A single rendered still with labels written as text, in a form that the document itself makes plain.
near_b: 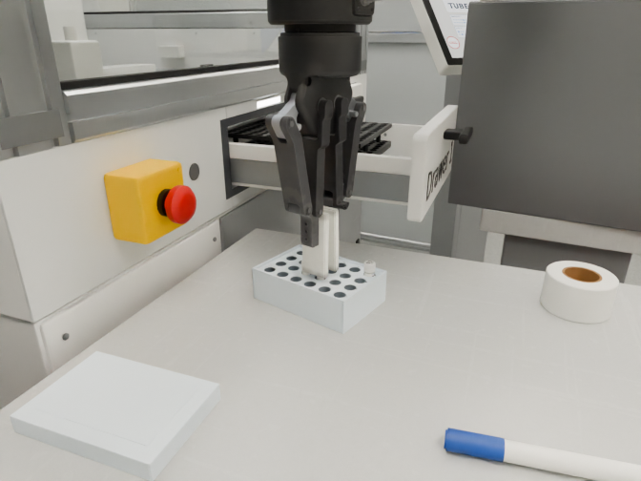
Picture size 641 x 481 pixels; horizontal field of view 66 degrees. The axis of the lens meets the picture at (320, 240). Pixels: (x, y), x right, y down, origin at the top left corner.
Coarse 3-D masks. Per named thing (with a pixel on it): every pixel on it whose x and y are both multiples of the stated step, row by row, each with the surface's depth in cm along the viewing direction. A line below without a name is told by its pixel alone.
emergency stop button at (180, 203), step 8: (176, 192) 49; (184, 192) 50; (192, 192) 51; (168, 200) 49; (176, 200) 49; (184, 200) 50; (192, 200) 51; (168, 208) 49; (176, 208) 49; (184, 208) 50; (192, 208) 51; (168, 216) 49; (176, 216) 49; (184, 216) 50; (192, 216) 51
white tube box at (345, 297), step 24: (264, 264) 56; (288, 264) 56; (360, 264) 56; (264, 288) 54; (288, 288) 52; (312, 288) 51; (336, 288) 51; (360, 288) 50; (384, 288) 54; (312, 312) 51; (336, 312) 49; (360, 312) 51
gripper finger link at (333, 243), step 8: (328, 208) 50; (336, 208) 50; (336, 216) 50; (336, 224) 50; (336, 232) 51; (328, 240) 52; (336, 240) 51; (328, 248) 52; (336, 248) 51; (328, 256) 52; (336, 256) 52; (328, 264) 53; (336, 264) 52
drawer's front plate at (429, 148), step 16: (448, 112) 74; (432, 128) 62; (448, 128) 74; (416, 144) 58; (432, 144) 61; (448, 144) 77; (416, 160) 59; (432, 160) 63; (448, 160) 80; (416, 176) 59; (432, 176) 65; (416, 192) 60; (432, 192) 68; (416, 208) 61
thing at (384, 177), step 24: (240, 144) 69; (408, 144) 84; (240, 168) 70; (264, 168) 69; (360, 168) 64; (384, 168) 62; (408, 168) 61; (360, 192) 65; (384, 192) 63; (408, 192) 62
